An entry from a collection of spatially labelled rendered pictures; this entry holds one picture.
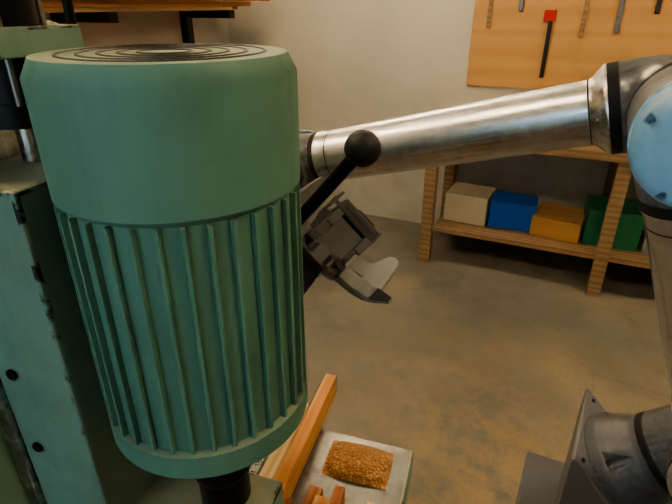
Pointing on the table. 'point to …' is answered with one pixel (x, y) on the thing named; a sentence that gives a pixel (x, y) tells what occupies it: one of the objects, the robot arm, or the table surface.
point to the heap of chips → (358, 464)
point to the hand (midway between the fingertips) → (336, 252)
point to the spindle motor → (181, 241)
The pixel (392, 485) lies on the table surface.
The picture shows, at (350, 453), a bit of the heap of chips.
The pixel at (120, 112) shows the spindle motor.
